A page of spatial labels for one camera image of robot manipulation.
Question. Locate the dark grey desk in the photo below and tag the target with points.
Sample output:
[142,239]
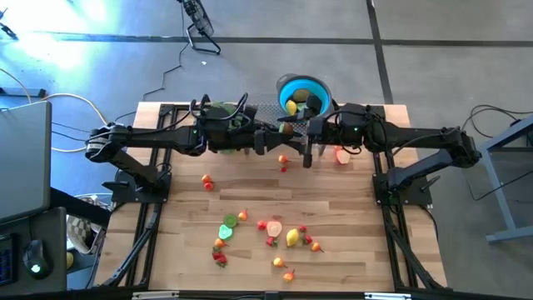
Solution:
[54,283]

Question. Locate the red toy apple half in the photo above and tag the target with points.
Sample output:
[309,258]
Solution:
[274,229]
[343,157]

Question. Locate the yellow ball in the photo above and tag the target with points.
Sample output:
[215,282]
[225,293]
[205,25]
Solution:
[69,261]

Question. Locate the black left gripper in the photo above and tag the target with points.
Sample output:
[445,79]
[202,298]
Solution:
[233,139]

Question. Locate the black floor stand leg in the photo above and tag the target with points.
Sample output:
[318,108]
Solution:
[8,31]

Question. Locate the blue-grey metal table frame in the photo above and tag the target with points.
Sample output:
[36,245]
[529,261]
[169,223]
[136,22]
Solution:
[499,196]

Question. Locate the black keyboard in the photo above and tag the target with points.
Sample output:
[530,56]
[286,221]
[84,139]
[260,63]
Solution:
[6,260]

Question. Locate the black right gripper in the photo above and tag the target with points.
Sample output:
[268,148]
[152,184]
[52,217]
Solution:
[322,129]

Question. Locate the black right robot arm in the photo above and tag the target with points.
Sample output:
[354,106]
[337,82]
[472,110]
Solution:
[416,137]

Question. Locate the grey power strip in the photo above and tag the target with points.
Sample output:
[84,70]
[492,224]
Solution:
[25,92]

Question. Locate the black table clamp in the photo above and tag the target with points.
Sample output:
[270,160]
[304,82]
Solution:
[204,100]

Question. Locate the black computer mouse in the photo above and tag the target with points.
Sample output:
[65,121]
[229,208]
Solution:
[36,256]

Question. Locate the orange toy peach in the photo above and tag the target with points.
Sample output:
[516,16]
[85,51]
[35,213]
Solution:
[338,148]
[206,178]

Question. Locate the whole brown toy kiwi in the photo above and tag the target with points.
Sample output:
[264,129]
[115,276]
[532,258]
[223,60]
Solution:
[300,95]

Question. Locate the checkered bag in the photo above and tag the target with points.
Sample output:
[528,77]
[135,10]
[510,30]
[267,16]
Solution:
[81,233]

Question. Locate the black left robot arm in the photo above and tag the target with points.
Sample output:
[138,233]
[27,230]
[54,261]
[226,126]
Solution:
[150,137]

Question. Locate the perforated metal shelf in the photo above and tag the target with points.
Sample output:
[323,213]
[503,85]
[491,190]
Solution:
[266,109]

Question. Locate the blue collapsible colander bowl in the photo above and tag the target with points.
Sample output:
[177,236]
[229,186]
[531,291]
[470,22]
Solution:
[287,92]

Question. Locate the grey computer monitor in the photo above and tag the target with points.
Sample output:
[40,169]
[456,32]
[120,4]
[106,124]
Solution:
[25,162]

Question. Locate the silver frame bracket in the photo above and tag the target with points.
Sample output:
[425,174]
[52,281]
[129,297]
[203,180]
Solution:
[387,296]
[156,296]

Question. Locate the orange toy pear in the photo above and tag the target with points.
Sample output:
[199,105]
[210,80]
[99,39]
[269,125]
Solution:
[278,262]
[219,243]
[316,247]
[242,216]
[288,276]
[283,158]

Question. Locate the green plant in white pot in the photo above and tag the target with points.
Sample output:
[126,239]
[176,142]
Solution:
[220,105]

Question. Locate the black floor fan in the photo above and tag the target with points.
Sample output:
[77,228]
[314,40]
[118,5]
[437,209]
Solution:
[200,21]

